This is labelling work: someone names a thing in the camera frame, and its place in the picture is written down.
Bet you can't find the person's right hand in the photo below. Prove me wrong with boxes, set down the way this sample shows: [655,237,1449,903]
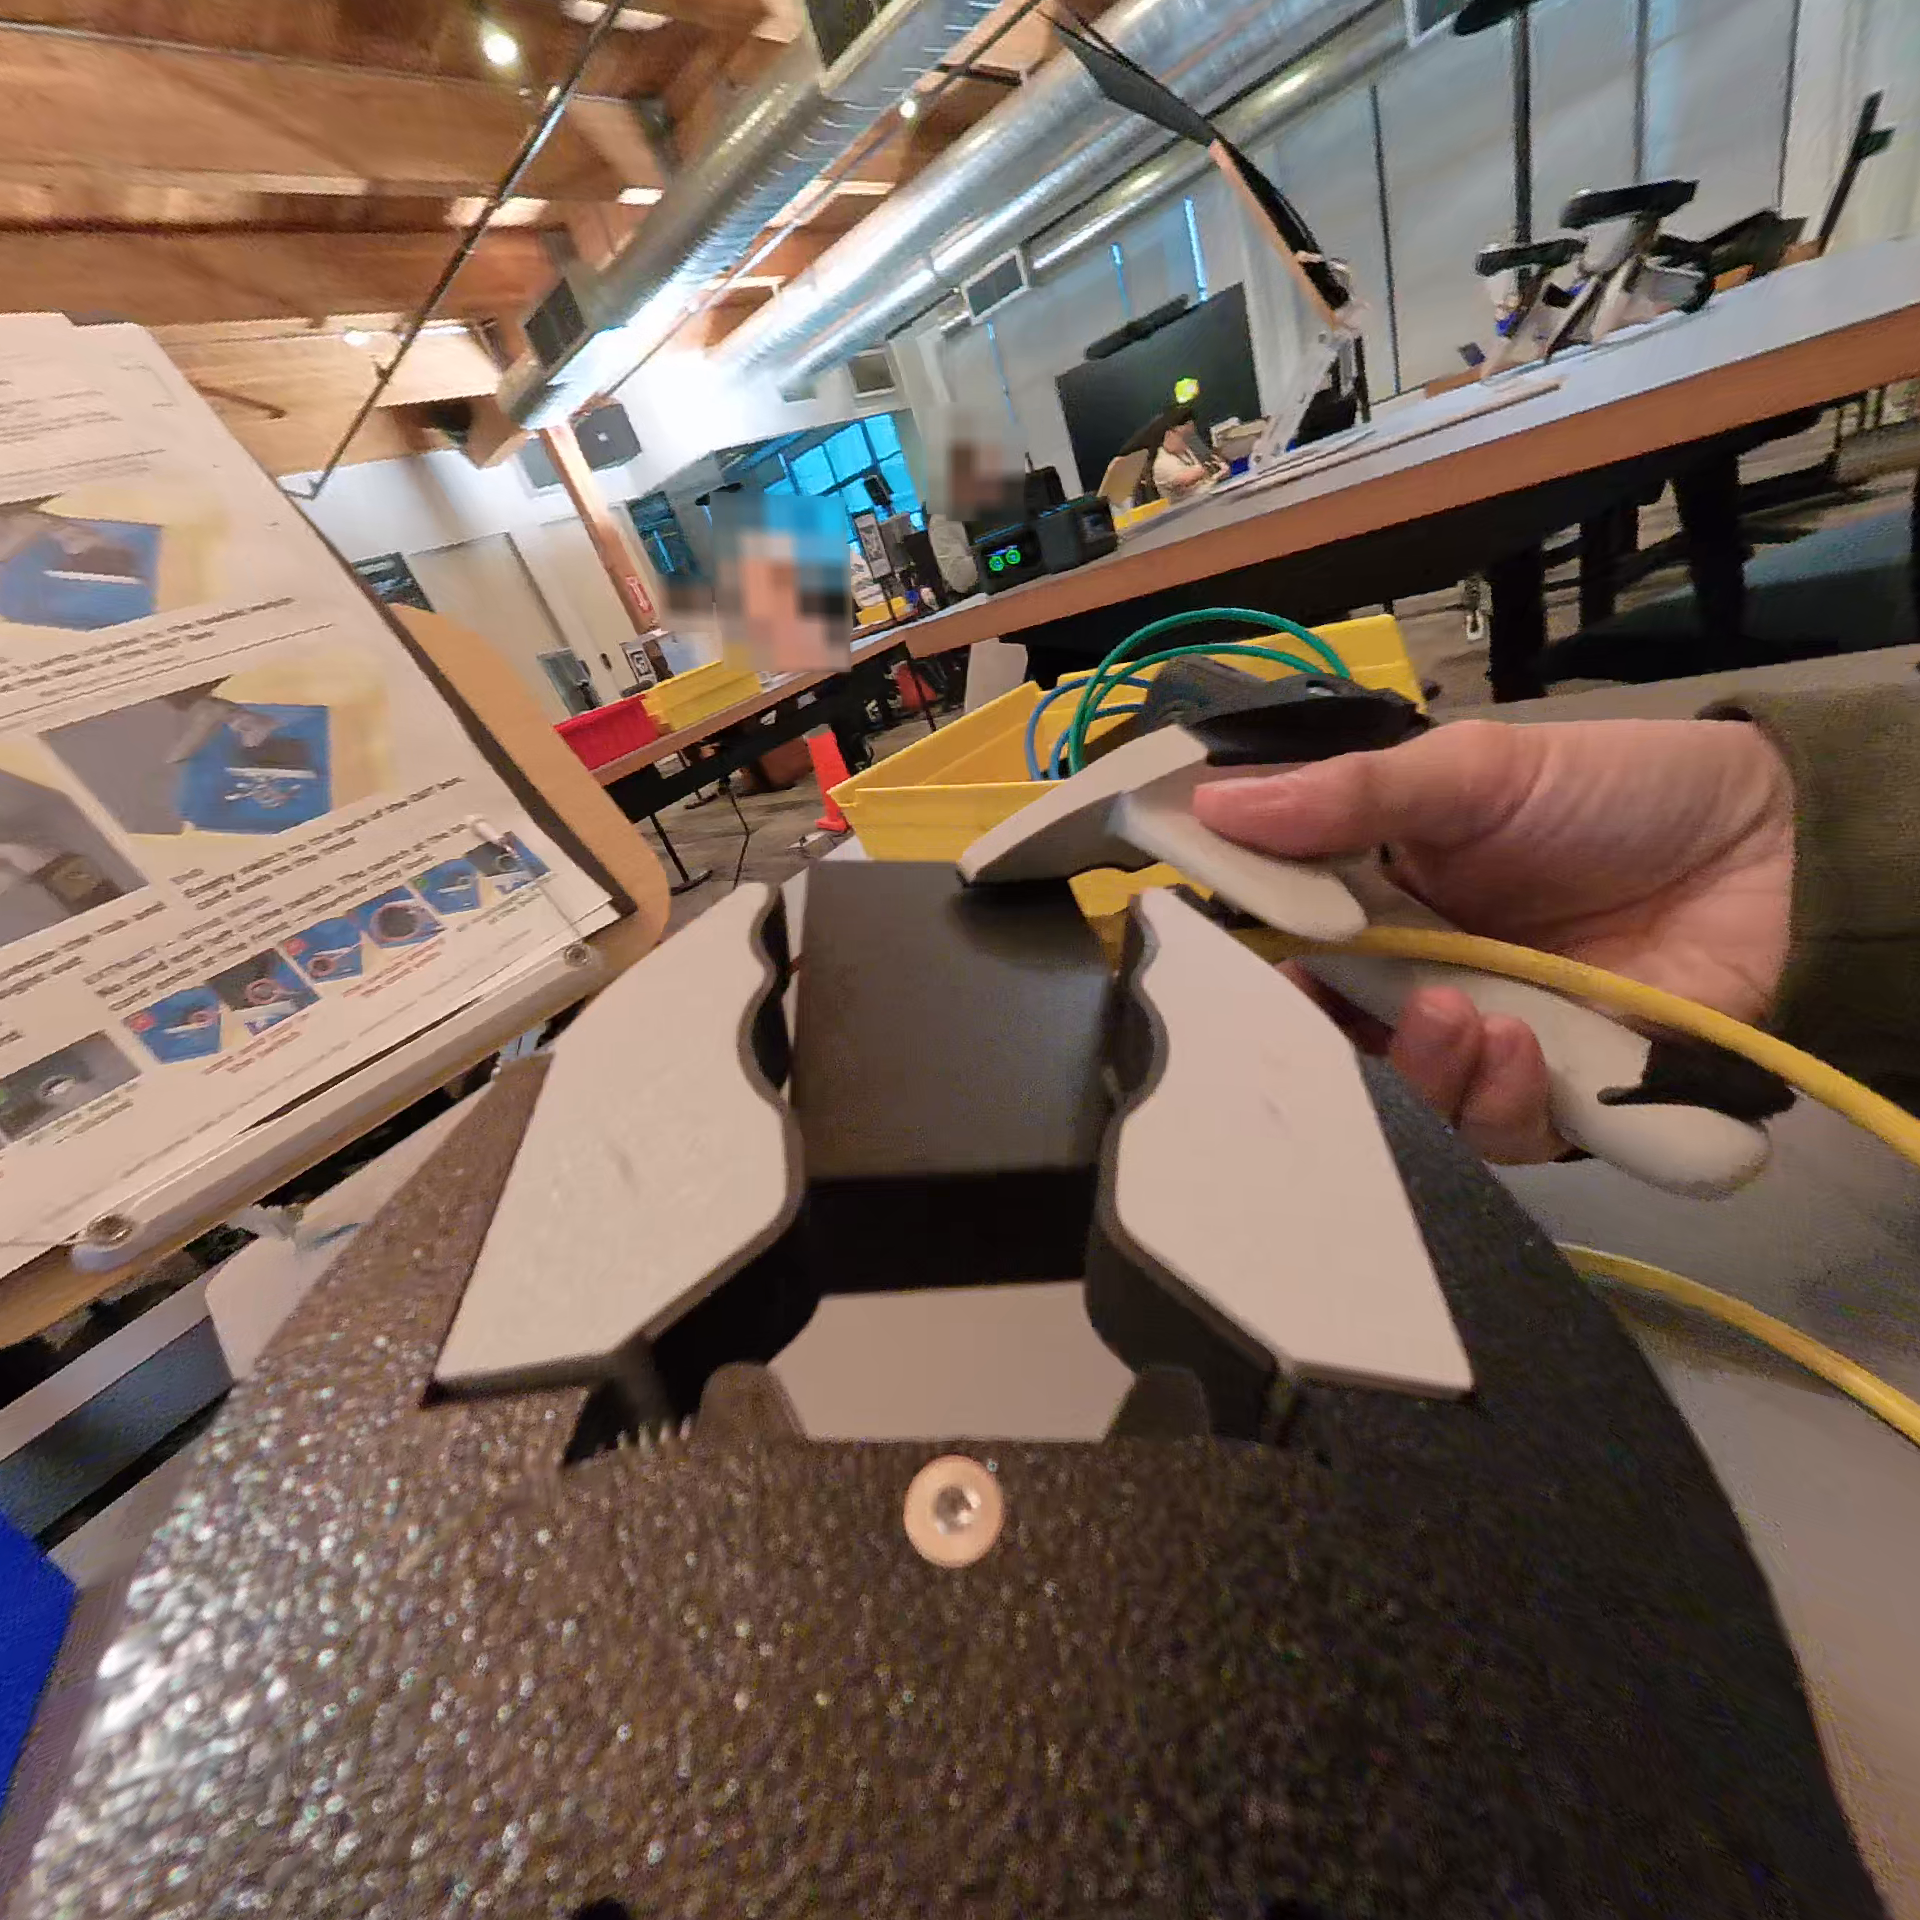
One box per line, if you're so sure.
[1192,717,1795,1169]

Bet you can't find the blue plastic bin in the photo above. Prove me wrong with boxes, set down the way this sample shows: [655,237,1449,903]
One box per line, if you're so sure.
[0,1513,81,1779]

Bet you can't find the black network switch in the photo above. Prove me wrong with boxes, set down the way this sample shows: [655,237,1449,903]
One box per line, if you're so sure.
[788,860,1158,1296]

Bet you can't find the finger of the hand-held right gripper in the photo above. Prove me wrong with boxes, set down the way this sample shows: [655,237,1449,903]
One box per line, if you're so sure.
[957,728,1218,890]

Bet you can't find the yellow ethernet cable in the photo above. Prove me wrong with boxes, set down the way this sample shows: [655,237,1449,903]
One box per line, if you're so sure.
[1237,920,1920,1451]

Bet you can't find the small yellow plastic bin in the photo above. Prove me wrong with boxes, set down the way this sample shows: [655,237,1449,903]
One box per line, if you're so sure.
[642,660,765,733]

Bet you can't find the red plastic bin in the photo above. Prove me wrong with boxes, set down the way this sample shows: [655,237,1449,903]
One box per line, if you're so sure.
[554,703,665,772]

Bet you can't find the black floor lamp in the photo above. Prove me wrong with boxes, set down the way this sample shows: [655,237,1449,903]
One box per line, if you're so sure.
[1454,0,1562,262]

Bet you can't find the printed instruction sheet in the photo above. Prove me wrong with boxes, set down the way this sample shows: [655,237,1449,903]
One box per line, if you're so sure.
[0,314,624,1247]

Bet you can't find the blue ethernet cable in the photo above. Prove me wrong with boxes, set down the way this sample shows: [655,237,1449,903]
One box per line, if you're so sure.
[1025,682,1158,779]

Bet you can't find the white stand with black handles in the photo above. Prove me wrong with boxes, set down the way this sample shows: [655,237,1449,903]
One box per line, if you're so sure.
[1473,177,1809,375]

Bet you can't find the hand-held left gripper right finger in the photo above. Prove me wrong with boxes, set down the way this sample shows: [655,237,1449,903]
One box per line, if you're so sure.
[1084,887,1480,1444]

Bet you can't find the green ethernet cable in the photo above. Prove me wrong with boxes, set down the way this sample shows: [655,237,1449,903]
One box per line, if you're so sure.
[1071,606,1357,779]

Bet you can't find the person's right forearm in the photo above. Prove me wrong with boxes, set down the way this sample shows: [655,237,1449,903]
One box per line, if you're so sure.
[1702,682,1920,1121]

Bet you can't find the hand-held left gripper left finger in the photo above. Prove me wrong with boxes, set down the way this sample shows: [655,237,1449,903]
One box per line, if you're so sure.
[428,880,822,1464]

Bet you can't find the black-framed wooden desk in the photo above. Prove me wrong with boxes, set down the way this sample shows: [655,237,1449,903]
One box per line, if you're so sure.
[591,629,918,825]

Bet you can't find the large black computer monitor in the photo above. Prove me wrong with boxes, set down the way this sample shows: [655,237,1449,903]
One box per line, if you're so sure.
[1056,285,1262,452]

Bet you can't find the black device with green lights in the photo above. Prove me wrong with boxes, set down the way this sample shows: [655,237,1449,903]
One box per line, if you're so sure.
[972,515,1084,590]

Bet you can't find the silver round ventilation duct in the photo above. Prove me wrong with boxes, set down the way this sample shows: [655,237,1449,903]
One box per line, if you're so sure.
[705,0,1382,395]

